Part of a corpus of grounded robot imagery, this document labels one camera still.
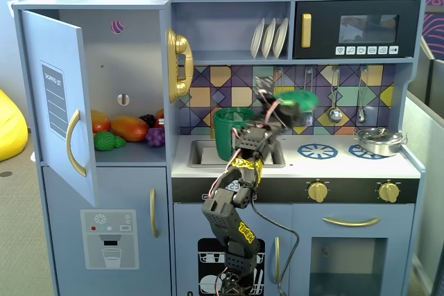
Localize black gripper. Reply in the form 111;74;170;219
255;76;303;134

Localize steel pot lid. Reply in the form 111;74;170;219
357;126;404;145

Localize steel slotted spatula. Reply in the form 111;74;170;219
300;68;315;127

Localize steel ladle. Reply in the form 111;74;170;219
327;67;344;125

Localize green container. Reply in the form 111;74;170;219
212;107;255;161

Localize white toy plate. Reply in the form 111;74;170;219
250;18;266;60
271;17;290;60
260;17;278;60

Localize blue toy kitchen unit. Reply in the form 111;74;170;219
12;0;427;296

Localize gold stove knob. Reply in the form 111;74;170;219
377;181;401;204
307;181;329;203

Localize black microwave door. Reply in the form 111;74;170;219
292;0;421;60

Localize steel toy pot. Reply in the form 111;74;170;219
353;132;407;158

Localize grey toy sink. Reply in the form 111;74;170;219
188;139;287;168

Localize gold toy telephone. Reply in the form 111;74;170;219
166;29;195;104

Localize purple toy grapes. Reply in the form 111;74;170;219
145;126;166;148

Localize dark toy blackberries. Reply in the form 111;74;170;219
139;113;157;128

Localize grey office partition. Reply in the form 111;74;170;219
402;35;444;296

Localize blue dishwasher door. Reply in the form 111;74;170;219
173;203;293;296

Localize orange toy papaya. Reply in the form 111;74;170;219
110;115;151;143

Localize blue oven door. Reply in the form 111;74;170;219
292;203;416;296

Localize green toy broccoli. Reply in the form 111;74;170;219
93;130;127;153

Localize blue freezer door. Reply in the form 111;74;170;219
41;165;171;296

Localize red yellow toy mango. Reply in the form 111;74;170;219
90;109;112;134

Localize blue fridge door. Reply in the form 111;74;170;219
20;10;96;207

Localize yellow bean bag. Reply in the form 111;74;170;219
0;88;29;163

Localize gold microwave handle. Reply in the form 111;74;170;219
300;13;313;49

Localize black cable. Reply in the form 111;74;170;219
250;198;301;296

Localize gold oven door handle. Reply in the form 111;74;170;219
322;216;382;229

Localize gold dishwasher door handle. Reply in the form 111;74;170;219
273;236;282;285

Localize gold freezer door handle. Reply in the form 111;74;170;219
149;188;160;238

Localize gold fridge door handle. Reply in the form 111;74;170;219
66;109;87;177

